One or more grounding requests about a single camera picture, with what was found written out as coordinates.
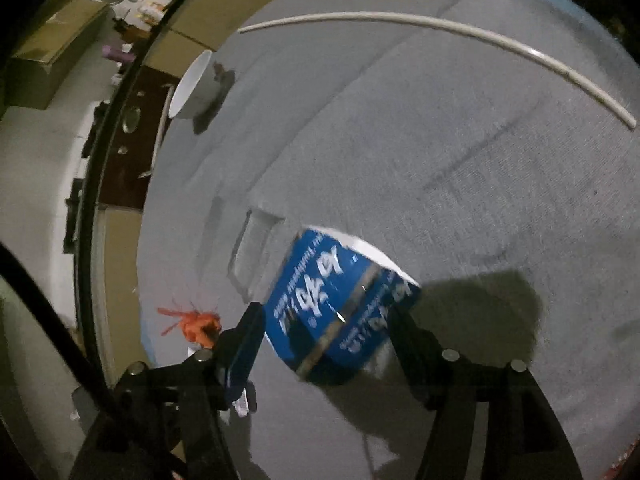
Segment black cable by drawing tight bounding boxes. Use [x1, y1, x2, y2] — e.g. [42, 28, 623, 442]
[0, 242, 132, 413]

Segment blue table cover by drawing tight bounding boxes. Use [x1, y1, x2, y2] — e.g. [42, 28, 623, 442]
[140, 305, 166, 367]

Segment dark brown built-in oven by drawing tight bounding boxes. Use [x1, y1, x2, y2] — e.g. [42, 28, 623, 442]
[97, 65, 181, 211]

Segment pink thermos bottle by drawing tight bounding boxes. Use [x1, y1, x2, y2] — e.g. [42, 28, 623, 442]
[102, 44, 134, 64]

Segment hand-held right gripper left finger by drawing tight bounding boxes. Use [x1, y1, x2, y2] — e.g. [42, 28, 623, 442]
[70, 301, 268, 480]

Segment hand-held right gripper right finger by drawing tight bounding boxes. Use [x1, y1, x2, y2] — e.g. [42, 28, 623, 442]
[387, 305, 583, 480]

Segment beige wall cabinet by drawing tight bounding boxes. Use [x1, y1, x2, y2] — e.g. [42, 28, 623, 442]
[10, 0, 111, 111]

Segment black kitchen countertop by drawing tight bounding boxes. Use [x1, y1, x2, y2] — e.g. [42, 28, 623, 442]
[75, 0, 228, 361]

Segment beige base cabinets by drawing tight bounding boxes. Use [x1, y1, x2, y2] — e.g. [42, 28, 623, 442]
[100, 0, 282, 376]

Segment white ceramic bowl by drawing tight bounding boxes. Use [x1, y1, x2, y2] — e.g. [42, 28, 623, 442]
[167, 50, 236, 121]

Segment long white rod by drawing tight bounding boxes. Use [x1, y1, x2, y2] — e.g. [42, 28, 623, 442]
[237, 11, 639, 129]

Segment grey tablecloth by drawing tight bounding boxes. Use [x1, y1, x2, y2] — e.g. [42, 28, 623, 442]
[135, 0, 640, 480]

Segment black gas stove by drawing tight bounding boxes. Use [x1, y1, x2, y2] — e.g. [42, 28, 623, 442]
[62, 100, 109, 256]

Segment white tissue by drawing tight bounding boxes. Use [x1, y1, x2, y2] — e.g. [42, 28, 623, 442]
[230, 382, 257, 419]

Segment dark blue cardboard box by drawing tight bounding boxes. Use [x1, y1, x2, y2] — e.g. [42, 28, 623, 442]
[262, 225, 422, 386]

